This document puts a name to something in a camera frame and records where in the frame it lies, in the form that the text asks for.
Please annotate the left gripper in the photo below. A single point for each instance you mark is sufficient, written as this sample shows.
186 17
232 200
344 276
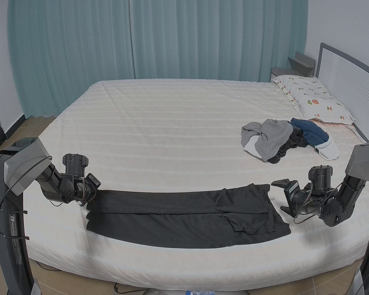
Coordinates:
89 189

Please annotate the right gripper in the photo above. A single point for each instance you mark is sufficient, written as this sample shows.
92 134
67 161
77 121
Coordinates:
298 200

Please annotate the black T-shirt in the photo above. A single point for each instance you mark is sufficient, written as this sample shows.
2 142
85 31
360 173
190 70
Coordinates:
172 220

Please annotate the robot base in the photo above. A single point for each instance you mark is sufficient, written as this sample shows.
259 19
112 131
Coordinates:
160 292

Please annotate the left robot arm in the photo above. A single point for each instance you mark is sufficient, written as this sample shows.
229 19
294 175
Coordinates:
24 164

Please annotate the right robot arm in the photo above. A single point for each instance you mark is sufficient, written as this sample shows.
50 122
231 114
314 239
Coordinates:
350 192

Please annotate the pile of clothes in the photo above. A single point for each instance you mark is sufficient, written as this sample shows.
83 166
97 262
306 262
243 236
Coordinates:
270 137

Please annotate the bed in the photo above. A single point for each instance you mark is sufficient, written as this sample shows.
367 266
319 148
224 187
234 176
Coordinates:
172 127

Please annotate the white printed pillow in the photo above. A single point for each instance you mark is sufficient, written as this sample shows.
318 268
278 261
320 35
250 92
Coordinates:
313 100

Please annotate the grey bedside table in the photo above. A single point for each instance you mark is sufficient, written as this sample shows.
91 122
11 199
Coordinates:
298 63

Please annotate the blue-green curtain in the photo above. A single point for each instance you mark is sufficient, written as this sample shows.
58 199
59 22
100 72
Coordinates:
73 41
218 26

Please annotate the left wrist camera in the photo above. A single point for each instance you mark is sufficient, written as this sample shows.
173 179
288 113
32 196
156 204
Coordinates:
84 161

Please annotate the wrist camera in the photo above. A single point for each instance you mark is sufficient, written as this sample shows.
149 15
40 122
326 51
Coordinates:
84 161
312 175

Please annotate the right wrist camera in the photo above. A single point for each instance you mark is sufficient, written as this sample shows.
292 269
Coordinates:
312 175

